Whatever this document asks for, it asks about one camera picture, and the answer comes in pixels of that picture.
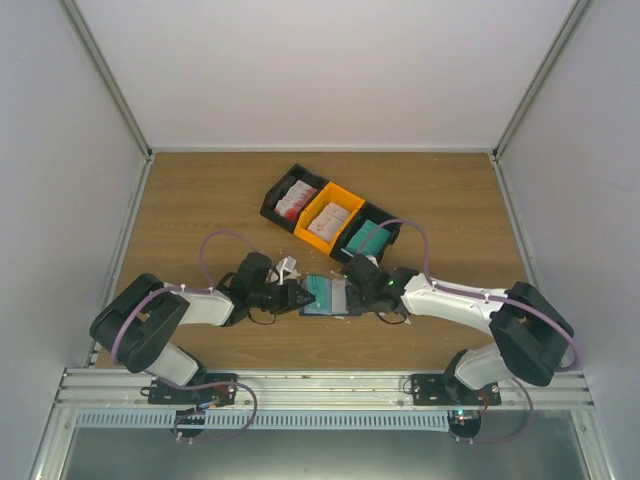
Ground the yellow middle card bin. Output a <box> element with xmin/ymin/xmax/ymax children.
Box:
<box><xmin>294</xmin><ymin>182</ymin><xmax>365</xmax><ymax>255</ymax></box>

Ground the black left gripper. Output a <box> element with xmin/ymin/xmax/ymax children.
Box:
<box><xmin>249</xmin><ymin>279</ymin><xmax>315</xmax><ymax>315</ymax></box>

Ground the black card bin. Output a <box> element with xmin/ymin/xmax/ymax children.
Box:
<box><xmin>260</xmin><ymin>164</ymin><xmax>328</xmax><ymax>233</ymax></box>
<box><xmin>329</xmin><ymin>202</ymin><xmax>401</xmax><ymax>264</ymax></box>

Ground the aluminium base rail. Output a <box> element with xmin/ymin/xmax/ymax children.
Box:
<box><xmin>55</xmin><ymin>369</ymin><xmax>594</xmax><ymax>410</ymax></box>

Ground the teal card stack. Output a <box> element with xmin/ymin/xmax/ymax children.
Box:
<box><xmin>344</xmin><ymin>220</ymin><xmax>391</xmax><ymax>256</ymax></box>

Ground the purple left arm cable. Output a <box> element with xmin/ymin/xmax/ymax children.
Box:
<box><xmin>112</xmin><ymin>229</ymin><xmax>261</xmax><ymax>386</ymax></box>

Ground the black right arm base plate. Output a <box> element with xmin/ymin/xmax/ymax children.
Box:
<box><xmin>402</xmin><ymin>373</ymin><xmax>502</xmax><ymax>407</ymax></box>

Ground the blue card holder wallet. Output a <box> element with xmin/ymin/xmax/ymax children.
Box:
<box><xmin>299</xmin><ymin>275</ymin><xmax>365</xmax><ymax>317</ymax></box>

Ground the black right card bin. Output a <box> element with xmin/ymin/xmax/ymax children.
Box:
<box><xmin>329</xmin><ymin>202</ymin><xmax>401</xmax><ymax>264</ymax></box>

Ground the aluminium corner post left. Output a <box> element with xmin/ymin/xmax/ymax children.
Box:
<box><xmin>59</xmin><ymin>0</ymin><xmax>153</xmax><ymax>162</ymax></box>

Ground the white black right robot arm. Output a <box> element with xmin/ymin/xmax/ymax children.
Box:
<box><xmin>341</xmin><ymin>254</ymin><xmax>580</xmax><ymax>405</ymax></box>

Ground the aluminium corner post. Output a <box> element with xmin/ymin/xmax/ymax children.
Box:
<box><xmin>59</xmin><ymin>0</ymin><xmax>153</xmax><ymax>162</ymax></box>
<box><xmin>491</xmin><ymin>0</ymin><xmax>593</xmax><ymax>162</ymax></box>

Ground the red white card stack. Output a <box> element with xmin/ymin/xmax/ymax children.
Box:
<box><xmin>274</xmin><ymin>180</ymin><xmax>317</xmax><ymax>222</ymax></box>

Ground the teal credit card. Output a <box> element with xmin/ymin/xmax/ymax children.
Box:
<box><xmin>305</xmin><ymin>275</ymin><xmax>331</xmax><ymax>315</ymax></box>

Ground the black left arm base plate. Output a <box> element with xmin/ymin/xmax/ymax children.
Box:
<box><xmin>140</xmin><ymin>373</ymin><xmax>238</xmax><ymax>407</ymax></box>

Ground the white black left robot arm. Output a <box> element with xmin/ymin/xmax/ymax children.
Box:
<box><xmin>89</xmin><ymin>252</ymin><xmax>315</xmax><ymax>404</ymax></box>

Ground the aluminium corner post right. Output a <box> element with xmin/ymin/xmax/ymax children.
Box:
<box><xmin>491</xmin><ymin>0</ymin><xmax>593</xmax><ymax>162</ymax></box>

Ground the white blossom VIP card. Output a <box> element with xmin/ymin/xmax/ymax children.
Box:
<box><xmin>331</xmin><ymin>279</ymin><xmax>349</xmax><ymax>315</ymax></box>

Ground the grey slotted cable duct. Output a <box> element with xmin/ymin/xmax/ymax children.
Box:
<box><xmin>76</xmin><ymin>408</ymin><xmax>449</xmax><ymax>432</ymax></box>

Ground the black left card bin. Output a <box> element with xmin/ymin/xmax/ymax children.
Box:
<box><xmin>260</xmin><ymin>164</ymin><xmax>328</xmax><ymax>233</ymax></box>

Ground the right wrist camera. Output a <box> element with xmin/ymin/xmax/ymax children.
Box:
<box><xmin>365</xmin><ymin>255</ymin><xmax>380</xmax><ymax>268</ymax></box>

